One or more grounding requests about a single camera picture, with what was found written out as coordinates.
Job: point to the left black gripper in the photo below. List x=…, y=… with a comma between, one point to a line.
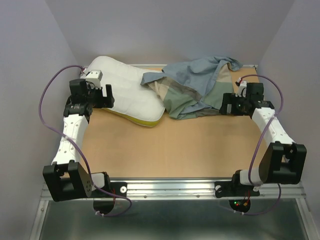
x=105, y=102

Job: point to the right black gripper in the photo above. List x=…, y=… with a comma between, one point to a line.
x=230, y=98

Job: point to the white pillow yellow edge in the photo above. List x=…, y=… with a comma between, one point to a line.
x=135, y=102

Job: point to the blue patchwork pillowcase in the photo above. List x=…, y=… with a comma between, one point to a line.
x=193, y=89

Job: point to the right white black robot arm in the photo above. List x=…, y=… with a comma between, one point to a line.
x=283, y=160

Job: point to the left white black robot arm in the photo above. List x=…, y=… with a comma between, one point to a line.
x=65, y=177

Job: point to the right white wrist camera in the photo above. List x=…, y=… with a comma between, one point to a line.
x=242, y=87

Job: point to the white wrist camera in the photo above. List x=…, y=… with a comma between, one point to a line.
x=94, y=77
x=242, y=87

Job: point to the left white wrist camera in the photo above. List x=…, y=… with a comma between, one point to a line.
x=94, y=77

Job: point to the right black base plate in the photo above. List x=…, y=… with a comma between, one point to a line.
x=240, y=195

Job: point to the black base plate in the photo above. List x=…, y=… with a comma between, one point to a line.
x=240, y=195
x=112, y=201

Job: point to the aluminium front rail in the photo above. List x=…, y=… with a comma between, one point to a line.
x=139, y=189

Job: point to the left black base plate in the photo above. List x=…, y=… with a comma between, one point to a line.
x=112, y=201

